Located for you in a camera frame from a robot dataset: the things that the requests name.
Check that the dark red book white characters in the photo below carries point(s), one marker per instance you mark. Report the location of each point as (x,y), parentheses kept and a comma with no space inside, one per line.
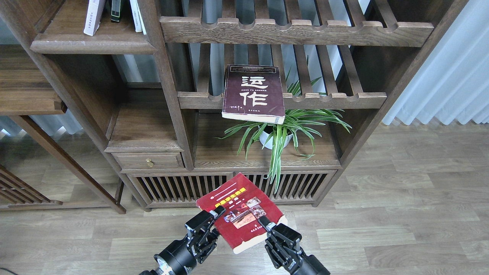
(253,93)

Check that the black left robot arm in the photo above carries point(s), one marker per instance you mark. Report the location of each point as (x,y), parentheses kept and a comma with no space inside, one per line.
(153,272)

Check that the green spider plant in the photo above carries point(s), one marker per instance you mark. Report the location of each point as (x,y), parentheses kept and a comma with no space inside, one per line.
(296,121)

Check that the white upright book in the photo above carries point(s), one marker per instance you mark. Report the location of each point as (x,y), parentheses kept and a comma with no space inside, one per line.
(137,18)

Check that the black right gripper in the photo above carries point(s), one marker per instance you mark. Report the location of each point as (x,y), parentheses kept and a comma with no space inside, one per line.
(283,248)

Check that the white plant pot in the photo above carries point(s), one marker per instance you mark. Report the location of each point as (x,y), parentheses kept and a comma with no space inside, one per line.
(268,142)

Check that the dark wooden bookshelf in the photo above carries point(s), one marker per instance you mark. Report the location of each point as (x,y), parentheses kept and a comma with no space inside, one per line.
(151,103)

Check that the wooden side furniture left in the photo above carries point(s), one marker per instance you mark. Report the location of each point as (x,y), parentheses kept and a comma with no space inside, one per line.
(25,92)

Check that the dark green upright book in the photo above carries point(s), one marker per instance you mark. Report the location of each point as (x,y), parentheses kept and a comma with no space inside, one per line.
(116,7)

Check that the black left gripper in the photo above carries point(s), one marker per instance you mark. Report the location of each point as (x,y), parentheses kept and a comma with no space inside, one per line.
(182,256)

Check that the white lavender paperback book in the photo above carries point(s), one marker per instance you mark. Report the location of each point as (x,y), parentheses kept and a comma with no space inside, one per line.
(94,12)

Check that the white curtain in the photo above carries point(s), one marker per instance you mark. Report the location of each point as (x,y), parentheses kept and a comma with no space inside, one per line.
(453,83)

